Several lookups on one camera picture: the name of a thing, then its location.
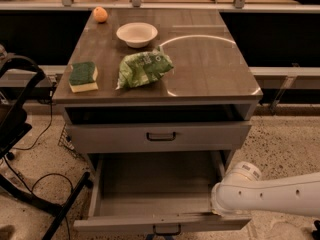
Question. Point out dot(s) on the wire rack behind cabinet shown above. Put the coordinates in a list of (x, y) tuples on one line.
[(66, 143)]

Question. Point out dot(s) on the grey top drawer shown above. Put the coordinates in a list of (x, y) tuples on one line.
[(134, 138)]

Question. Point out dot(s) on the green chip bag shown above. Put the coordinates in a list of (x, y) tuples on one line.
[(143, 68)]

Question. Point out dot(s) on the grey drawer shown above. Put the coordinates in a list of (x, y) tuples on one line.
[(164, 193), (134, 138)]

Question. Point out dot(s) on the orange fruit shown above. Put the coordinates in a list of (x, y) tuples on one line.
[(100, 15)]

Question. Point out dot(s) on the black metal stand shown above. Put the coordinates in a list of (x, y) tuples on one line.
[(13, 127)]

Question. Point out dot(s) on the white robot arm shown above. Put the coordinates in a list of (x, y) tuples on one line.
[(242, 189)]

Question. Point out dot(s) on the white bowl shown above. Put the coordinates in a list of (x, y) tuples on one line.
[(137, 35)]

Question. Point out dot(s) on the grey drawer cabinet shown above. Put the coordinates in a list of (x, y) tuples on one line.
[(170, 81)]

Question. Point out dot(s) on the green yellow sponge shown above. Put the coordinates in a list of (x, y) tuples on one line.
[(83, 77)]

